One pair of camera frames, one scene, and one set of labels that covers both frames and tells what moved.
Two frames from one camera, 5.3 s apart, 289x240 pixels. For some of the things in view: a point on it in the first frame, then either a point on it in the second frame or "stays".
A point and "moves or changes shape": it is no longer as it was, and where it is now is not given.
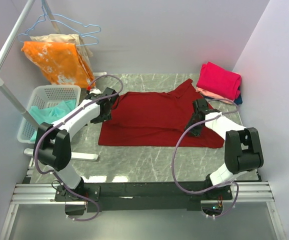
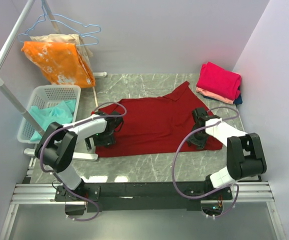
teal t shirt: x=47 y=115 stays
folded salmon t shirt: x=209 y=95 stays
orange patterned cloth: x=60 y=62 stays
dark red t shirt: x=155 y=119 moves or changes shape
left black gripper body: x=103 y=118 to x=104 y=139
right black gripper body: x=196 y=130 to x=199 y=139
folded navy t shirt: x=238 y=100 stays
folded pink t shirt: x=213 y=78 stays
